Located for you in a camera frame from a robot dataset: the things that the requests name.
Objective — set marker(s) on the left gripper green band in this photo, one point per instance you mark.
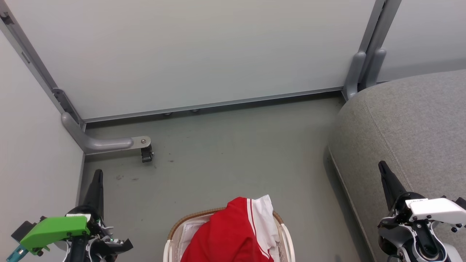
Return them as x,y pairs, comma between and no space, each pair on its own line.
54,229

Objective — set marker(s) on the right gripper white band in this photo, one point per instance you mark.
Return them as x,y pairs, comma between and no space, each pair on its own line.
433,209

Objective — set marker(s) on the red shirt with white stripes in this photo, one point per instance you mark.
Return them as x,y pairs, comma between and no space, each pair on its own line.
225,236

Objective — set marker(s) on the grey fabric sofa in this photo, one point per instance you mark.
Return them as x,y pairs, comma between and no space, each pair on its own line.
418,127

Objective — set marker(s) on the white laundry basket brown rim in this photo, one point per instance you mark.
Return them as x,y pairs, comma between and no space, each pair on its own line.
167,251

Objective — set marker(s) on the black caster wheel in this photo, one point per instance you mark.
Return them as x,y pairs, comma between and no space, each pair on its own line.
146,155

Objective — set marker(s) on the white basket liner cloth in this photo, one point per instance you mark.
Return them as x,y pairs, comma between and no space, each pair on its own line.
189,233

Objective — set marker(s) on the short grey metal partition foot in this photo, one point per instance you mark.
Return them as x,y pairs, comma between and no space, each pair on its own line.
352,76
376,67

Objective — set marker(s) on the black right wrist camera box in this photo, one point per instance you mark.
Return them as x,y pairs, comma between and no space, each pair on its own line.
461,203

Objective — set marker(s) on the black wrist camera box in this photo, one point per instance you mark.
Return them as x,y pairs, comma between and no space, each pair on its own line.
22,229
461,203

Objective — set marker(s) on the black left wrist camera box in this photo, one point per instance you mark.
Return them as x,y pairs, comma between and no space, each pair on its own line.
22,229

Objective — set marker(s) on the grey aluminium partition post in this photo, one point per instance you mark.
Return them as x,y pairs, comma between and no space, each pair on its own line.
380,25
36,65

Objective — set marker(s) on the aluminium partition bottom rail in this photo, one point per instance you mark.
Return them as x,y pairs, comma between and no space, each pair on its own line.
218,104

